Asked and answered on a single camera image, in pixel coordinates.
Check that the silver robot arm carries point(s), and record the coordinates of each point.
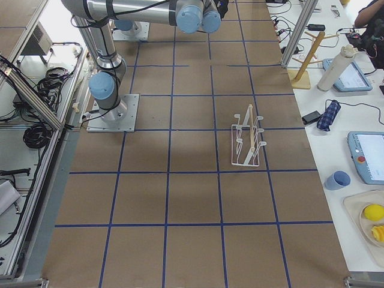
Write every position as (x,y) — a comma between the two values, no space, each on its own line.
(97,22)

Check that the blue cup on desk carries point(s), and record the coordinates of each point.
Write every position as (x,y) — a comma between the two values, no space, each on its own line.
(337,180)

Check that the black power adapter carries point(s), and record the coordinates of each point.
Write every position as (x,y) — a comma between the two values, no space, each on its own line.
(311,117)

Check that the wooden mug tree stand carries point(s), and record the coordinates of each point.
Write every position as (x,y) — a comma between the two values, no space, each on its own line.
(299,78)

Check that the folded plaid umbrella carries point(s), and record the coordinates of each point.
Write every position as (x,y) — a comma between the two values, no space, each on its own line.
(329,115)

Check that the white cylindrical bottle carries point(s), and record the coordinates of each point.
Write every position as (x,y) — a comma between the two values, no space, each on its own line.
(337,66)

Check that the blue teach pendant far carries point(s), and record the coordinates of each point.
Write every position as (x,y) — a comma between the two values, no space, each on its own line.
(352,79)

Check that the blue teach pendant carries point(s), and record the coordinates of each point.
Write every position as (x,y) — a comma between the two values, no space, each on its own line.
(367,150)
(352,79)

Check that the beige tray with fruit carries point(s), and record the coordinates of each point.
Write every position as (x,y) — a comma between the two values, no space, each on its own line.
(355,206)

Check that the blue teach pendant near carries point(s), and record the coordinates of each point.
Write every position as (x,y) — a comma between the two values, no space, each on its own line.
(367,150)

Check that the yellow lemon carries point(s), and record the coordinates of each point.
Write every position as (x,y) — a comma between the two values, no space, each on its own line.
(373,212)

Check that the person in black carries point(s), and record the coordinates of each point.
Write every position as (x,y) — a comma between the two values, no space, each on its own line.
(371,18)

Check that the white wire cup rack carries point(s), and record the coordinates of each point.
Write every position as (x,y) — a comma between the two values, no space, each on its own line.
(246,140)

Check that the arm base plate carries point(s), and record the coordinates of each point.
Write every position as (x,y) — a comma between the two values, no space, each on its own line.
(130,31)
(120,119)

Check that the aluminium frame post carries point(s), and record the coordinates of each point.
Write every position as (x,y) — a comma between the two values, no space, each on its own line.
(303,19)

